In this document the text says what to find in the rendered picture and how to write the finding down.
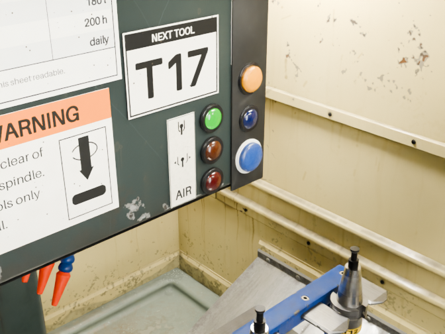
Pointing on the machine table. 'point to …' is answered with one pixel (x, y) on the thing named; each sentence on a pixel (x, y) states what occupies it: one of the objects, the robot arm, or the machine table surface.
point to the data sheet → (56, 48)
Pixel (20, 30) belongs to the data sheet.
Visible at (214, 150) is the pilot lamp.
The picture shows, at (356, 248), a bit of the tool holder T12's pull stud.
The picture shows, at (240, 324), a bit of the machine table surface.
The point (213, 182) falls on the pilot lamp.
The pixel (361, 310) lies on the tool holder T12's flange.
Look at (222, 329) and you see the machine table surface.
